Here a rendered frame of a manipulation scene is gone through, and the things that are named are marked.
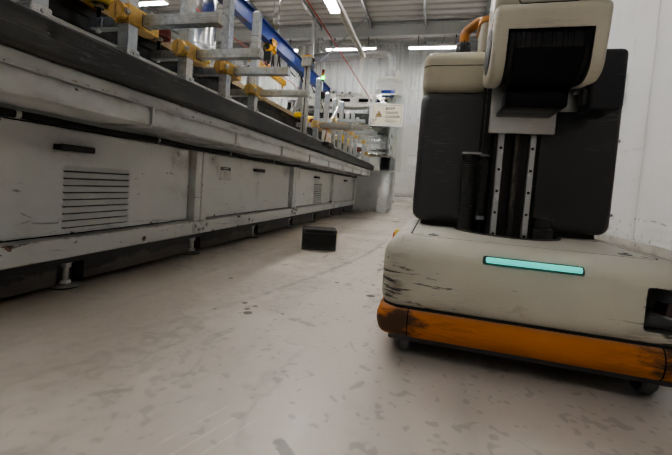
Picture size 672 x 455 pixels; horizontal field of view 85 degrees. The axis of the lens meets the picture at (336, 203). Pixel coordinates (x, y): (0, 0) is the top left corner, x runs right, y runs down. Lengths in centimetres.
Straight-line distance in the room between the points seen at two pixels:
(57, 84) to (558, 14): 112
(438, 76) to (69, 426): 115
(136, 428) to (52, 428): 12
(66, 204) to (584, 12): 145
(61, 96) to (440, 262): 96
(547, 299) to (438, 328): 23
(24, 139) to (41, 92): 28
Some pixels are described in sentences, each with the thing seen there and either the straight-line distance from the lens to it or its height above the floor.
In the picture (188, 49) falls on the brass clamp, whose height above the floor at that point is 80.
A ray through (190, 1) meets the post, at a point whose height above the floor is 97.
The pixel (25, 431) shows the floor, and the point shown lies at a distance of 77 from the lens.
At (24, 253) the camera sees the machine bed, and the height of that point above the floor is 14.
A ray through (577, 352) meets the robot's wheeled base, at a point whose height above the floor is 9.
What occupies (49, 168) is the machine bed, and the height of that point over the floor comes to 37.
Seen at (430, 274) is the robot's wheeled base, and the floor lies 20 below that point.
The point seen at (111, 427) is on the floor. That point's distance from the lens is 73.
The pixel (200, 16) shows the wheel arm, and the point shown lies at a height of 82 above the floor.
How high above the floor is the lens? 39
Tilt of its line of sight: 3 degrees down
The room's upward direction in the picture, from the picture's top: 4 degrees clockwise
